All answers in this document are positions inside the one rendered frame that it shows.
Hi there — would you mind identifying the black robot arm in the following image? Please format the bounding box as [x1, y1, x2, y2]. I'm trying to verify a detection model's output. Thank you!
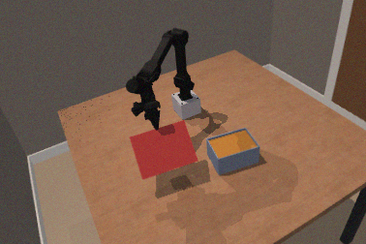
[126, 28, 195, 117]

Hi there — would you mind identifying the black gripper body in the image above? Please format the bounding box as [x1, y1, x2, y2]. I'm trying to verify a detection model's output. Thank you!
[140, 93, 161, 120]

